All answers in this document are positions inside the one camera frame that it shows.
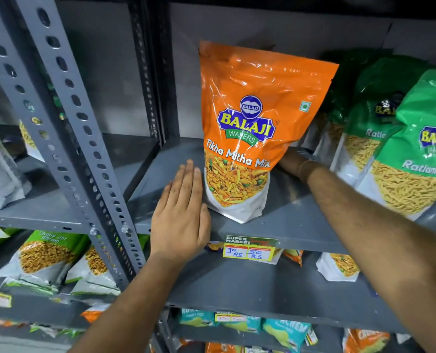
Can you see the person's right hand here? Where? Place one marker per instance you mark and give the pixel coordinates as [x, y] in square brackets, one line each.
[290, 160]

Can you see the person's left hand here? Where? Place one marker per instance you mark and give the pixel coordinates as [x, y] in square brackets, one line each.
[179, 224]

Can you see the person's left thumb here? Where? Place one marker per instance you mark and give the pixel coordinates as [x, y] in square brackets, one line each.
[205, 224]

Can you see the person's left middle finger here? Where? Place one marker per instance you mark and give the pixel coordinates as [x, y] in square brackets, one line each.
[186, 181]

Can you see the person's left little finger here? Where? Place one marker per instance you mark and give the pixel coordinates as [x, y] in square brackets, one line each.
[163, 202]

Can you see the orange snack mix packet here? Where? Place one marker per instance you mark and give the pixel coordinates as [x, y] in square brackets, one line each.
[254, 117]

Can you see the person's left forearm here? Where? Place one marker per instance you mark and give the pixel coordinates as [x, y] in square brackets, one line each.
[137, 308]

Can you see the person's right forearm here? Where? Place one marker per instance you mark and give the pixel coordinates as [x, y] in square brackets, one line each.
[379, 249]

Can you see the yellow price label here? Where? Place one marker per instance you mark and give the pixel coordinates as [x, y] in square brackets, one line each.
[249, 248]

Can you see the grey metal shelf rack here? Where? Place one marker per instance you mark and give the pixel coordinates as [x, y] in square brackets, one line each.
[276, 283]
[48, 202]

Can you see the teal chips packet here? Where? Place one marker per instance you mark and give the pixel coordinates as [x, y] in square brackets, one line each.
[195, 316]
[245, 324]
[287, 332]

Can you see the small orange packet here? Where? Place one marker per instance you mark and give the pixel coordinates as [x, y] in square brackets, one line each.
[293, 256]

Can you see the green white lentil packet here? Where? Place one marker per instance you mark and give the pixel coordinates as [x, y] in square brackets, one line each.
[45, 257]
[93, 266]

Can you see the small yellow shelf label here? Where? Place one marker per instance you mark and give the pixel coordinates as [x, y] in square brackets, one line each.
[230, 317]

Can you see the thin wrist thread band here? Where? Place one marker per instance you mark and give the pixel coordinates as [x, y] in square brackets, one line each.
[304, 167]

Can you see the grey slotted metal upright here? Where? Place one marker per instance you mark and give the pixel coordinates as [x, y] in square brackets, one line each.
[74, 117]

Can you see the orange white packet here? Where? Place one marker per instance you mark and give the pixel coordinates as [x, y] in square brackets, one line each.
[93, 313]

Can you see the white snack mix packet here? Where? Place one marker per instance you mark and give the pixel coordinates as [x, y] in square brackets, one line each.
[337, 266]

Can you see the green sev snack packet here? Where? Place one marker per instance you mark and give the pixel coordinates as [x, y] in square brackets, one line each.
[341, 84]
[416, 158]
[372, 117]

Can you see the orange chips packet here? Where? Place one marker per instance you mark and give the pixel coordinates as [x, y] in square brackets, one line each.
[365, 341]

